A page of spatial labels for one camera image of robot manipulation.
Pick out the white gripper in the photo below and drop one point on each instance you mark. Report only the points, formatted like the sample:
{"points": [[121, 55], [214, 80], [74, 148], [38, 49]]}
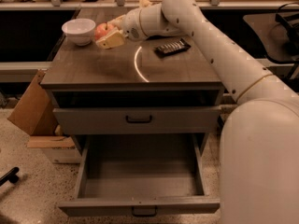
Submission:
{"points": [[131, 24]]}

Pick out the red apple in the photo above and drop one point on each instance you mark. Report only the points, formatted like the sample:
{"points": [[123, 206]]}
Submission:
{"points": [[102, 30]]}

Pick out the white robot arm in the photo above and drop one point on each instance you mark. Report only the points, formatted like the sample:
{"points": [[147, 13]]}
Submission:
{"points": [[259, 150]]}

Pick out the grey drawer cabinet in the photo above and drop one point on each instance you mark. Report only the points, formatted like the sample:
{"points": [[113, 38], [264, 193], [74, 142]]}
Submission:
{"points": [[131, 75]]}

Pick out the grey upper drawer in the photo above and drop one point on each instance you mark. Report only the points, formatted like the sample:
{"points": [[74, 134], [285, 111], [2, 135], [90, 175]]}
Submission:
{"points": [[140, 120]]}

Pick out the open grey lower drawer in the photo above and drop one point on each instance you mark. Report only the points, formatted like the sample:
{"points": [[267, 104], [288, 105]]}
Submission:
{"points": [[141, 175]]}

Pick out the white bowl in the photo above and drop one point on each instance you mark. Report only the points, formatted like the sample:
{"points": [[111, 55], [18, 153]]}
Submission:
{"points": [[79, 31]]}

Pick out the yellow brown chip bag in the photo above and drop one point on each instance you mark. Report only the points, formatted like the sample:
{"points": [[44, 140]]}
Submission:
{"points": [[145, 3]]}

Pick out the black snack bar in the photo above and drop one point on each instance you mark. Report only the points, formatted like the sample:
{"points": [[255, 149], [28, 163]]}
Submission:
{"points": [[172, 48]]}

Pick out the brown cardboard box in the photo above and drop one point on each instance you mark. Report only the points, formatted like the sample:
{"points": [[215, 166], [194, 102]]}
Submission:
{"points": [[33, 114]]}

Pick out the black chair caster left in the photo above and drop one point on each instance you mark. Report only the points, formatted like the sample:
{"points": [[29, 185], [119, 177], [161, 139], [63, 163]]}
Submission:
{"points": [[10, 176]]}

